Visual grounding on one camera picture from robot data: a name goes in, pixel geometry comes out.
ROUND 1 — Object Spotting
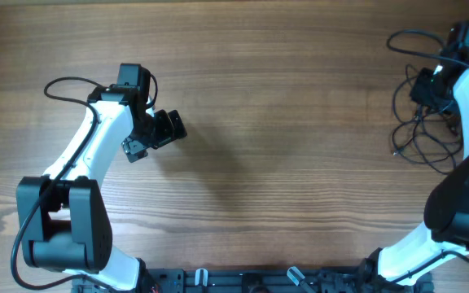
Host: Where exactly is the thick black USB-C cable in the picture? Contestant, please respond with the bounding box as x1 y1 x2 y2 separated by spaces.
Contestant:
391 63 463 135

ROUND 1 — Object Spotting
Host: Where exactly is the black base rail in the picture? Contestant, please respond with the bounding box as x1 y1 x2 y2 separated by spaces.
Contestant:
71 266 435 293

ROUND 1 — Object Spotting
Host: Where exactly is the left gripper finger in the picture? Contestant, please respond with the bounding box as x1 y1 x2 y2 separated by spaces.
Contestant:
154 110 175 147
168 110 187 141

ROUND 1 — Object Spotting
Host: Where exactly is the left camera cable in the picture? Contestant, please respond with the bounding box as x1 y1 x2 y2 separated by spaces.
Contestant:
10 77 107 291

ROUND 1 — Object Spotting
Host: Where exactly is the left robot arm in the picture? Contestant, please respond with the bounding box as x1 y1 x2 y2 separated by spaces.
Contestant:
10 63 186 292

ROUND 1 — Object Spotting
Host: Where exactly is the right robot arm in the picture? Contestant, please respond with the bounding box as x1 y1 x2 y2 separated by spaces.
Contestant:
319 20 469 292

